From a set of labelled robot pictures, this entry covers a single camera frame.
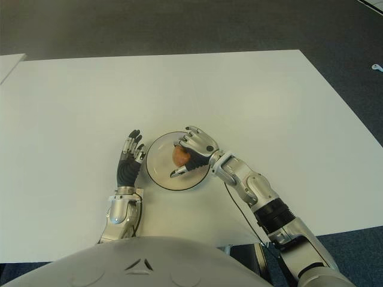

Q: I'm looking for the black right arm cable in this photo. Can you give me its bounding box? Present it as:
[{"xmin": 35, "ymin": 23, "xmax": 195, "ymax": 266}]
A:
[{"xmin": 222, "ymin": 180, "xmax": 282, "ymax": 249}]

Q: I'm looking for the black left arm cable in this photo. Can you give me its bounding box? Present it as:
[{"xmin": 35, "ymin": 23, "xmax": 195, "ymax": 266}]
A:
[{"xmin": 130, "ymin": 193, "xmax": 144, "ymax": 237}]

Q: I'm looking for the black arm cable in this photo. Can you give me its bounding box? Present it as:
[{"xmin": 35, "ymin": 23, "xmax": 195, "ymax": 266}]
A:
[
  {"xmin": 222, "ymin": 180, "xmax": 282, "ymax": 249},
  {"xmin": 130, "ymin": 193, "xmax": 144, "ymax": 237}
]

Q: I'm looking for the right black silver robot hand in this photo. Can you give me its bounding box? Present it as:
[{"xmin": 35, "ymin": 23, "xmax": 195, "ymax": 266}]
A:
[{"xmin": 169, "ymin": 125, "xmax": 220, "ymax": 179}]

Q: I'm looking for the white plate with black rim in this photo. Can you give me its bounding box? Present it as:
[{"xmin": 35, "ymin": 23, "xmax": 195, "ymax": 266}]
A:
[{"xmin": 145, "ymin": 130, "xmax": 211, "ymax": 191}]

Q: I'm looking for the red yellow apple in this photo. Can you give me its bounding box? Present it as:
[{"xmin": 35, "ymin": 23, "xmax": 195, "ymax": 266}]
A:
[{"xmin": 172, "ymin": 145, "xmax": 192, "ymax": 167}]

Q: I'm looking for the grey robot torso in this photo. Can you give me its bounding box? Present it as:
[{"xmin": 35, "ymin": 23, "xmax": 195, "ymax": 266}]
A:
[{"xmin": 0, "ymin": 235, "xmax": 276, "ymax": 287}]

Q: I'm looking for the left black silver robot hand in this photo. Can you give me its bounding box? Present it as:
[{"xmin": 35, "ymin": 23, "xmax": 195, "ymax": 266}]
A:
[{"xmin": 115, "ymin": 129, "xmax": 146, "ymax": 189}]

